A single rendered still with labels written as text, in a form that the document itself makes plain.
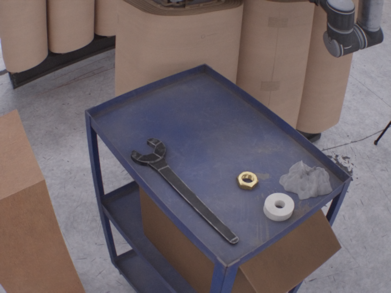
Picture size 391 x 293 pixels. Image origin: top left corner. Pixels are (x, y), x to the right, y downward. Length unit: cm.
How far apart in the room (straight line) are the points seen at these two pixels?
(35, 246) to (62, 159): 133
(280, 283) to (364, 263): 116
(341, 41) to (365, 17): 16
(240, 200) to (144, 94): 47
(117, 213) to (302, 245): 67
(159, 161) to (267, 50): 82
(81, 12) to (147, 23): 163
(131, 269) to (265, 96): 92
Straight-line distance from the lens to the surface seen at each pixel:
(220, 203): 103
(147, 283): 175
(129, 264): 181
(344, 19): 140
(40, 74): 329
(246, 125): 124
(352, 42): 152
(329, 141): 272
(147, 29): 146
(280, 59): 181
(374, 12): 149
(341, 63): 223
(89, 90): 299
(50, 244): 122
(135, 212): 148
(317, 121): 234
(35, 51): 303
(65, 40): 310
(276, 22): 171
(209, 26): 147
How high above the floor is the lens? 163
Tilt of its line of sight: 42 degrees down
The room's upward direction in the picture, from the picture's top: 5 degrees clockwise
